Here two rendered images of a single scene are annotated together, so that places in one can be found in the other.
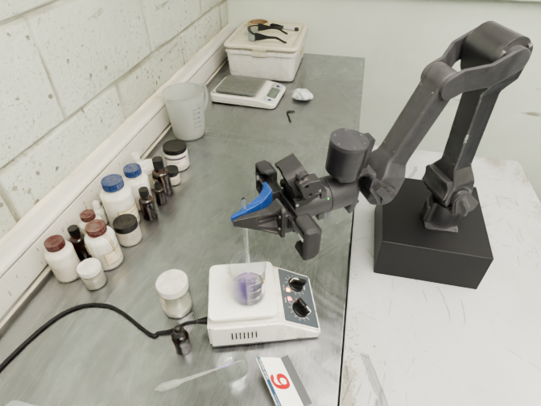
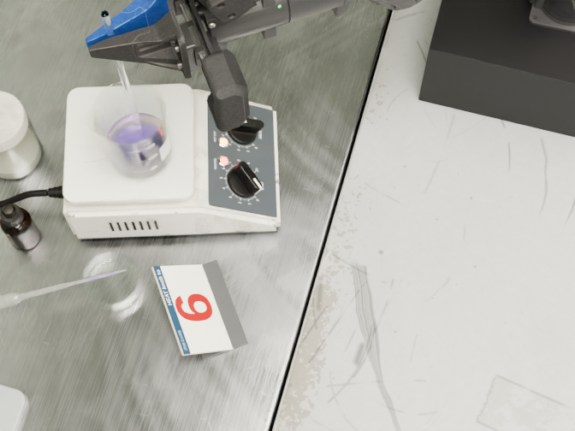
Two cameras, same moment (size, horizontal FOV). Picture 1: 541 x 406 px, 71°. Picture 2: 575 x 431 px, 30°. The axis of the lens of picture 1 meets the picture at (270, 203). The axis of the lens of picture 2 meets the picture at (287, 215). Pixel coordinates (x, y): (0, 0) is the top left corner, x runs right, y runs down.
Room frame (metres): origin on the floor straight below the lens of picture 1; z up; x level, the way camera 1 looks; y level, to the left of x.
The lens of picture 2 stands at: (-0.02, -0.13, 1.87)
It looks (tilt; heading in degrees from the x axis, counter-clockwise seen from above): 67 degrees down; 5
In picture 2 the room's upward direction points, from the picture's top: 1 degrees counter-clockwise
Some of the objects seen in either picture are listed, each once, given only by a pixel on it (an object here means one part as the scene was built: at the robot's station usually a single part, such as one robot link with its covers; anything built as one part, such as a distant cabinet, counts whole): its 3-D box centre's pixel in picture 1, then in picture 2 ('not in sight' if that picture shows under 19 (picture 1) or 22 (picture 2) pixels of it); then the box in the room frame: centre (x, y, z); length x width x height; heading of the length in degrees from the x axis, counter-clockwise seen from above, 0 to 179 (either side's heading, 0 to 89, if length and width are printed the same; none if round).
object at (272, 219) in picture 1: (258, 223); (139, 56); (0.41, 0.02, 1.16); 0.07 x 0.04 x 0.06; 114
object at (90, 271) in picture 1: (92, 274); not in sight; (0.50, 0.37, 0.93); 0.05 x 0.05 x 0.05
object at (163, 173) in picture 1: (161, 176); not in sight; (0.80, 0.29, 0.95); 0.04 x 0.04 x 0.11
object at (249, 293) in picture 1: (246, 280); (132, 134); (0.41, 0.04, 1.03); 0.07 x 0.06 x 0.08; 111
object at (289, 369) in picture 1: (283, 380); (199, 305); (0.29, -0.02, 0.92); 0.09 x 0.06 x 0.04; 24
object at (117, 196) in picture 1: (118, 201); not in sight; (0.69, 0.36, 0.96); 0.07 x 0.07 x 0.13
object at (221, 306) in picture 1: (241, 289); (129, 143); (0.42, 0.05, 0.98); 0.12 x 0.12 x 0.01; 6
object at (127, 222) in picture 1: (127, 229); not in sight; (0.63, 0.33, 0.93); 0.05 x 0.05 x 0.06
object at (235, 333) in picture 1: (257, 302); (163, 162); (0.42, 0.03, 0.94); 0.22 x 0.13 x 0.08; 96
